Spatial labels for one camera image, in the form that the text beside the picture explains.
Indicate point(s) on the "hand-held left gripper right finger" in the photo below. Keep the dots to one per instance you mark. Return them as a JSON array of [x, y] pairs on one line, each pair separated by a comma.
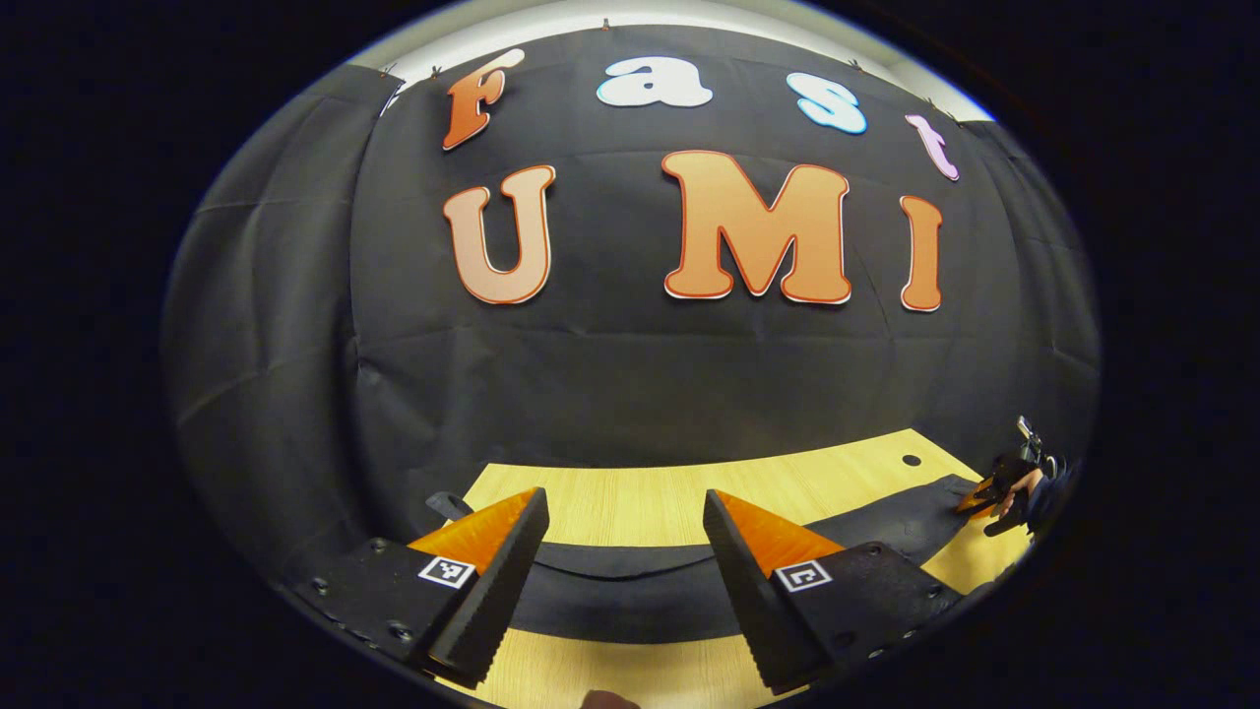
[[758, 611]]

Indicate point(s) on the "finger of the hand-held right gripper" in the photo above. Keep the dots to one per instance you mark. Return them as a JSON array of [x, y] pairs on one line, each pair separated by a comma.
[[976, 499]]

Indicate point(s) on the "dark jeans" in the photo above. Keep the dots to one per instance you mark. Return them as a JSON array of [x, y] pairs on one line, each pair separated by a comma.
[[630, 601]]

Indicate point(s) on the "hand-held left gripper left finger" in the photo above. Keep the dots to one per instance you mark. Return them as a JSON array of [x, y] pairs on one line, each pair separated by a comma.
[[497, 601]]

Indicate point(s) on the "black backdrop cloth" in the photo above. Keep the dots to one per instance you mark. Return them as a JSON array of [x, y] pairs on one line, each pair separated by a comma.
[[630, 394]]

